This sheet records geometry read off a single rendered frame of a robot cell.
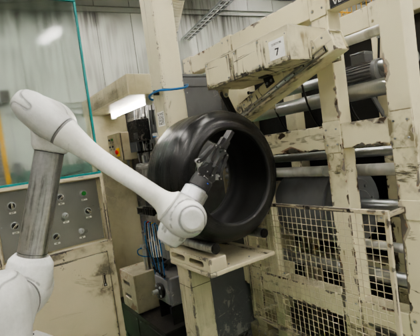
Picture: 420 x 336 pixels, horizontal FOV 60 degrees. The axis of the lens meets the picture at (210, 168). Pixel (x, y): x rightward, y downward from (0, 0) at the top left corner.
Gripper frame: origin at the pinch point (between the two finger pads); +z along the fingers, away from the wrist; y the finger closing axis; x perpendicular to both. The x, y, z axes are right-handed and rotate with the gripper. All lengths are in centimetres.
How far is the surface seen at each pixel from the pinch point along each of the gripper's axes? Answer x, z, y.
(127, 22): -943, 439, 129
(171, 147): -29.8, -6.7, -1.5
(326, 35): 3, 62, 15
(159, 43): -68, 42, -18
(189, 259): -33, -43, 37
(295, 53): -4, 50, 11
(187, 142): -24.8, -2.5, 0.8
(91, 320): -83, -96, 38
